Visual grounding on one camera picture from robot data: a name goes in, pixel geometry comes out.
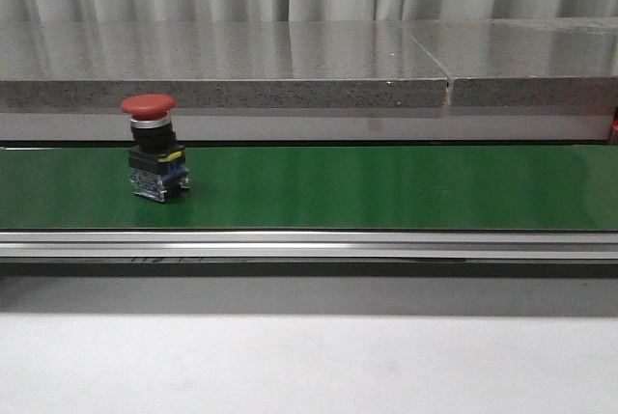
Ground grey stone slab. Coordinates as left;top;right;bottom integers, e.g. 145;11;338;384
1;21;447;113
402;17;617;115

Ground grey stone slab right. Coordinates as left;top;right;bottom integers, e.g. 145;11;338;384
402;17;617;115

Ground red mushroom push button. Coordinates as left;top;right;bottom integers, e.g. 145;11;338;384
121;94;189;203

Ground grey stone slab left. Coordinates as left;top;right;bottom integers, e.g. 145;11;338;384
1;21;447;113

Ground aluminium conveyor frame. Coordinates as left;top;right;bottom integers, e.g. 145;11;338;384
1;230;617;265

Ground green conveyor belt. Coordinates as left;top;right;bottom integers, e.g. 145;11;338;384
1;145;617;231

